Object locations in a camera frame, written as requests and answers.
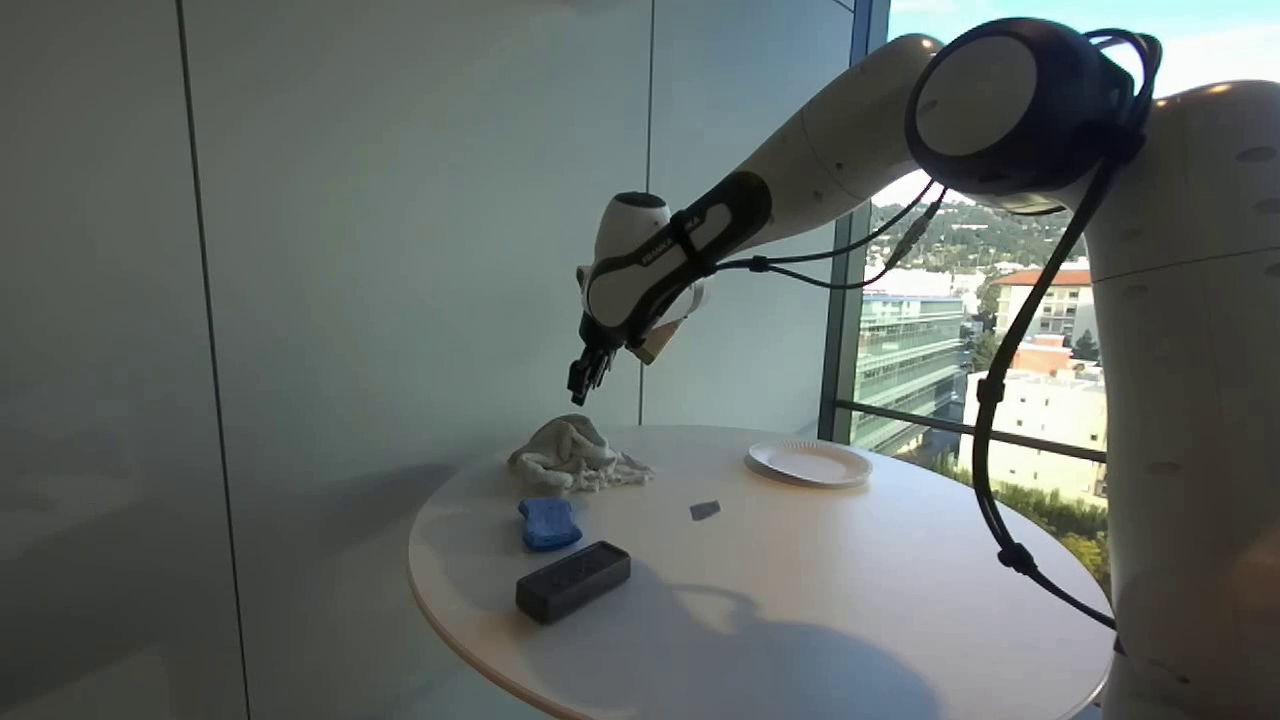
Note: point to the white paper plate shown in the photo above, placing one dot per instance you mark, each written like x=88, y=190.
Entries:
x=808, y=463

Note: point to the dark window frame post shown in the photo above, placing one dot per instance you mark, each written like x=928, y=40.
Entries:
x=855, y=201

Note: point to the glass office building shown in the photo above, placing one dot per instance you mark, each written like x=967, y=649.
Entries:
x=912, y=365

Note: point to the white flat roofed building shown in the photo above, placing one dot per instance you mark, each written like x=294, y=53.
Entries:
x=1033, y=424

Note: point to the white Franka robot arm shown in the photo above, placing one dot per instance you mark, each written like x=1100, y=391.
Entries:
x=1184, y=403

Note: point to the black rectangular block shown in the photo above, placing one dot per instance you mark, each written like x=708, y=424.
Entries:
x=575, y=581

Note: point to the black window railing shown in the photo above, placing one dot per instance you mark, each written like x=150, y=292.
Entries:
x=974, y=433

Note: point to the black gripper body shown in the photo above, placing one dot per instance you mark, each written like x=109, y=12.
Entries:
x=600, y=343

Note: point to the orange roofed white building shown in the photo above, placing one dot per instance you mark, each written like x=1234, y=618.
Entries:
x=1046, y=307

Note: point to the small grey square tag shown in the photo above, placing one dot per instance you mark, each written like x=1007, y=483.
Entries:
x=706, y=511

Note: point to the blue sponge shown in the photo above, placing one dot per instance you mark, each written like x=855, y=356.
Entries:
x=548, y=525

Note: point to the white towel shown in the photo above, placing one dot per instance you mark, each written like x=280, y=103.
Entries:
x=564, y=451

